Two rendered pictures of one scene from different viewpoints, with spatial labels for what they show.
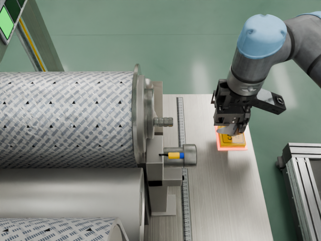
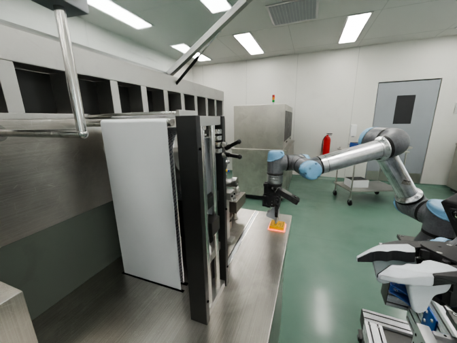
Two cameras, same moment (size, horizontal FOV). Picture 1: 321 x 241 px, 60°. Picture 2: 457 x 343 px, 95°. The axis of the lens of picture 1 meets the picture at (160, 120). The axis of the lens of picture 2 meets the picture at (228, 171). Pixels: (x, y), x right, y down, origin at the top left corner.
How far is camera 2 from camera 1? 0.68 m
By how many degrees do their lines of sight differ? 46
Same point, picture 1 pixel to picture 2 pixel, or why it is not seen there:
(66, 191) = not seen: hidden behind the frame
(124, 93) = not seen: hidden behind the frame
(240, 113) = (273, 197)
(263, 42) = (273, 153)
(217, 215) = (254, 249)
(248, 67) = (270, 166)
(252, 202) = (277, 249)
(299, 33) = (291, 156)
